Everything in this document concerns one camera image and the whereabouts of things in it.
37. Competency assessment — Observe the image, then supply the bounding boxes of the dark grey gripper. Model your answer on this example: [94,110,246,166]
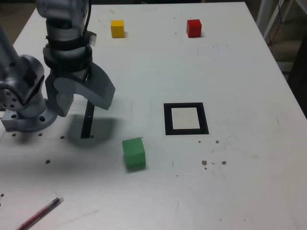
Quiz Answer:
[45,62,116,117]

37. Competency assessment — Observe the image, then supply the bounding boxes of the yellow cube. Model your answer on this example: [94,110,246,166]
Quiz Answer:
[110,20,125,38]

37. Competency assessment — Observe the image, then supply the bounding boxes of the green cube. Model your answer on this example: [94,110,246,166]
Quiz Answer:
[121,138,146,172]

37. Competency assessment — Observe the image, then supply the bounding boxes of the red cube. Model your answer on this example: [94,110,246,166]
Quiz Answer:
[186,19,202,38]

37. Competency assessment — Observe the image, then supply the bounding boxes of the black tape square outline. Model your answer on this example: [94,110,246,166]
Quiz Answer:
[163,102,210,136]

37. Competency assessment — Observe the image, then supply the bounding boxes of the black tape strip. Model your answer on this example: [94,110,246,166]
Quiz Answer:
[81,100,95,139]

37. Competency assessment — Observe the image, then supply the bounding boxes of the red pen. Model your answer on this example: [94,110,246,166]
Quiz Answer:
[15,195,65,230]

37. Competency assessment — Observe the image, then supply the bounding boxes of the white metal rack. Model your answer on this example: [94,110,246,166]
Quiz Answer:
[256,0,307,43]

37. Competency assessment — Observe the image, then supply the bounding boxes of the black bulky background object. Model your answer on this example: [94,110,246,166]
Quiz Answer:
[287,39,307,115]

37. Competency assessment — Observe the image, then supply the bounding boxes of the small grey wrist camera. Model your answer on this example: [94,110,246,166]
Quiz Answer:
[86,30,98,46]

